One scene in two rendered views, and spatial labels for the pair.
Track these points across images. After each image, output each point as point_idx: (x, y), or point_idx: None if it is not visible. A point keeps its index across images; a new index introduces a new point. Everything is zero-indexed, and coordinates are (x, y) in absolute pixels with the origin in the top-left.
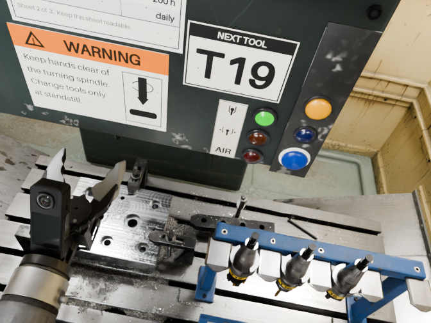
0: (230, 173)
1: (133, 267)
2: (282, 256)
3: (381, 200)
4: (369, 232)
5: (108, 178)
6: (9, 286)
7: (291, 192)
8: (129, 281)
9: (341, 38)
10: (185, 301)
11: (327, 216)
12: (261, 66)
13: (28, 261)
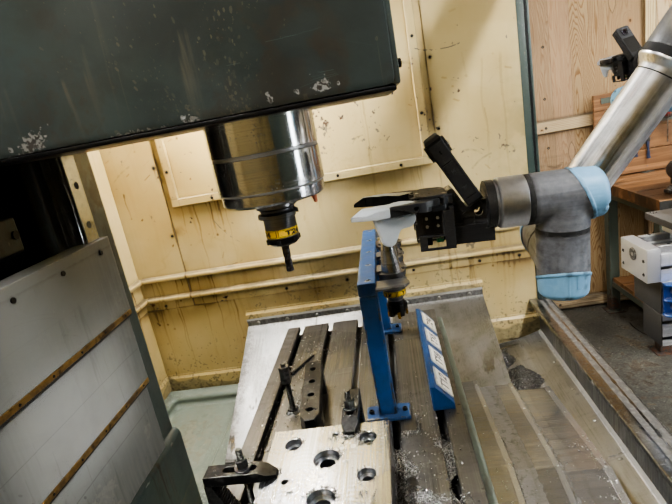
0: (187, 486)
1: (393, 461)
2: (338, 372)
3: (252, 348)
4: (298, 338)
5: (383, 195)
6: (520, 183)
7: (209, 458)
8: (410, 480)
9: None
10: (416, 424)
11: (285, 353)
12: None
13: (492, 183)
